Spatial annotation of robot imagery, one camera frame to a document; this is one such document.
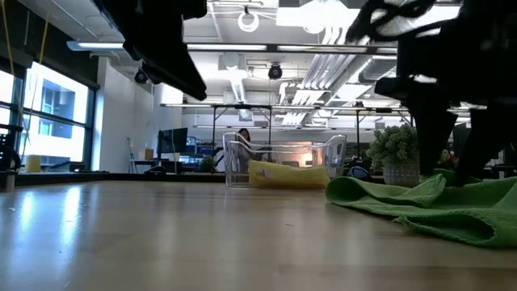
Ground yellow microfiber towel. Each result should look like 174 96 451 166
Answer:
248 159 331 189

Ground artificial plant in grey pot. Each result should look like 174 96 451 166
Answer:
365 123 421 188

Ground person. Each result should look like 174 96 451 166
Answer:
236 128 254 162

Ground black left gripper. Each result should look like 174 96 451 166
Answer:
92 0 209 103

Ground small background plant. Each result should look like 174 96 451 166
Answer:
200 155 217 174

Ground black computer monitor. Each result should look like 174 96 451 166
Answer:
157 128 189 155

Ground long ceiling light bar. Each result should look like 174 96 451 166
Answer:
66 40 124 53

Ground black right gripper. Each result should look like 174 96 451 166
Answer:
373 0 517 188

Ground blue round object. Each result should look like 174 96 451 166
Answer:
347 165 371 181

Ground bright green microfiber towel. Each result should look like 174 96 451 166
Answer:
325 168 517 250

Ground clear plastic basket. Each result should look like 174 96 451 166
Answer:
221 132 347 189

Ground black right camera cable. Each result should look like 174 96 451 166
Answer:
345 0 437 41

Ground white ring ceiling fixture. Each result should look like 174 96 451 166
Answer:
237 10 261 33

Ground black aluminium table frame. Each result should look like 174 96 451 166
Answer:
0 171 517 191

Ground black machine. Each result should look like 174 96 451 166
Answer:
0 124 24 191

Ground yellow bin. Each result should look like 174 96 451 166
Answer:
25 154 43 174

